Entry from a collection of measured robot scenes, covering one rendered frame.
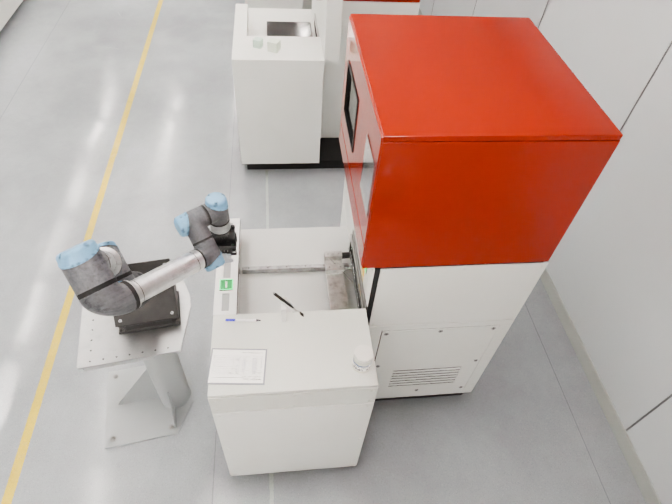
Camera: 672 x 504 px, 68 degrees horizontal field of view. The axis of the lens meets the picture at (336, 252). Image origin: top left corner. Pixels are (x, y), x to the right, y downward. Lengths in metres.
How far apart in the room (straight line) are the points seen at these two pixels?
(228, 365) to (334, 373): 0.40
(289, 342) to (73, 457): 1.46
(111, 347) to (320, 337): 0.86
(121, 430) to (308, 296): 1.29
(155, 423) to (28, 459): 0.62
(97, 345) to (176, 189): 2.05
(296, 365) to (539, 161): 1.10
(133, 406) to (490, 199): 2.17
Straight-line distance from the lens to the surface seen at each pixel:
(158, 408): 2.98
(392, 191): 1.60
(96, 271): 1.56
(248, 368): 1.92
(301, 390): 1.87
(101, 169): 4.43
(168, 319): 2.20
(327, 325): 2.01
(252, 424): 2.12
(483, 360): 2.68
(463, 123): 1.58
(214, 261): 1.75
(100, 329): 2.32
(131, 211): 3.98
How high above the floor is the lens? 2.65
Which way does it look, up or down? 49 degrees down
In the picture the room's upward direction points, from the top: 6 degrees clockwise
